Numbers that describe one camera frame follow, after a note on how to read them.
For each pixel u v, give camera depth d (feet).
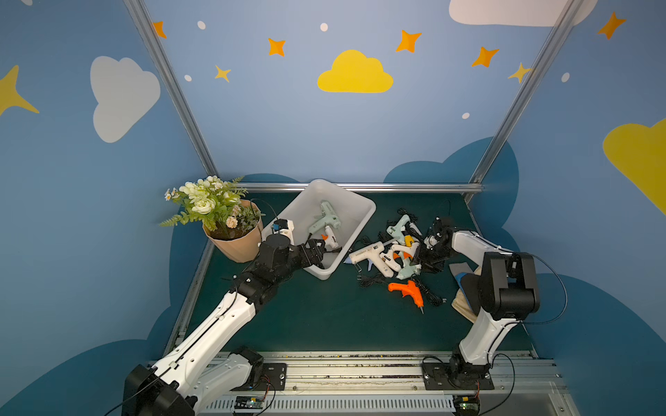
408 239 3.33
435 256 2.74
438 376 2.45
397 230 3.46
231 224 2.89
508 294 1.66
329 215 3.63
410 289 2.98
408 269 3.13
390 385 2.42
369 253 3.21
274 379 2.43
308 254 2.18
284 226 2.24
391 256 3.24
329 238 3.38
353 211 3.45
